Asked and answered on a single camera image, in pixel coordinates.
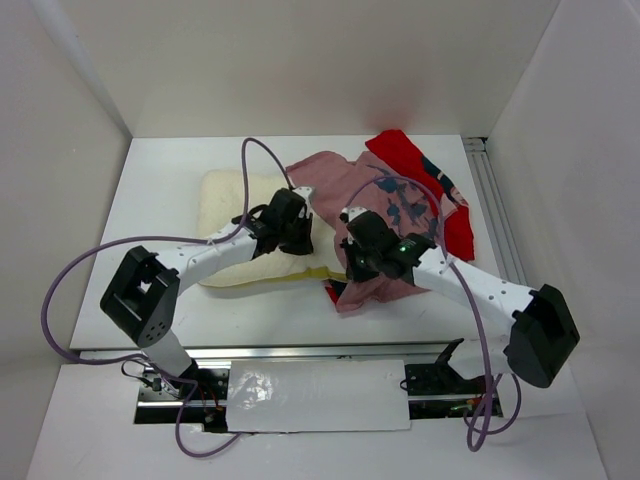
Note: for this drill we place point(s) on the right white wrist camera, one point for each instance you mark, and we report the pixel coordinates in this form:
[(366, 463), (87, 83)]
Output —
[(349, 214)]

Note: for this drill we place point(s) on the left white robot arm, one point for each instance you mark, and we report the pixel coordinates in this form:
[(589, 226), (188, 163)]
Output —
[(142, 296)]

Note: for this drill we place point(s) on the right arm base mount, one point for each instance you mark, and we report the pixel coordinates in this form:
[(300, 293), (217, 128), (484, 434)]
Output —
[(436, 391)]

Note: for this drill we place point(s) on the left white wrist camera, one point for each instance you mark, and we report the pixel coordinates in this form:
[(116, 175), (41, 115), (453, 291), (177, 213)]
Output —
[(306, 193)]

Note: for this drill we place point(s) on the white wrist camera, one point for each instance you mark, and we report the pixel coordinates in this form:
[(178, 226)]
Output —
[(306, 193), (349, 214)]

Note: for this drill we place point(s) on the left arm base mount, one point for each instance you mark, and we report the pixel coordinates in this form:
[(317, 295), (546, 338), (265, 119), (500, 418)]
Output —
[(158, 400)]

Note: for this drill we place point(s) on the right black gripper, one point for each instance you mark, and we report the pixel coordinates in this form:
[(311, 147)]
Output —
[(353, 272)]

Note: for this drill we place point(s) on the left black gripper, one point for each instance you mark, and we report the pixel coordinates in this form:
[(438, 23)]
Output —
[(304, 246)]

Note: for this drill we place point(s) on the red printed pillowcase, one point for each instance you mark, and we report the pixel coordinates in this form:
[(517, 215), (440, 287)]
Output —
[(393, 178)]

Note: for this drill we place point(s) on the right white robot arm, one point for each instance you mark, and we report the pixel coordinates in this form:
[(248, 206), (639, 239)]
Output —
[(538, 332)]

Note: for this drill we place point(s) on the white cover plate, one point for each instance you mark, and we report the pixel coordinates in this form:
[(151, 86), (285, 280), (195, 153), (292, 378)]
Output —
[(317, 396)]

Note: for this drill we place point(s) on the aluminium front rail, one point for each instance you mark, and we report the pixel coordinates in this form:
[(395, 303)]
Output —
[(338, 351)]

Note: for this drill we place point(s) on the aluminium side rail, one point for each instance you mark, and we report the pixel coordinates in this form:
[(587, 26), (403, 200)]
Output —
[(494, 211)]

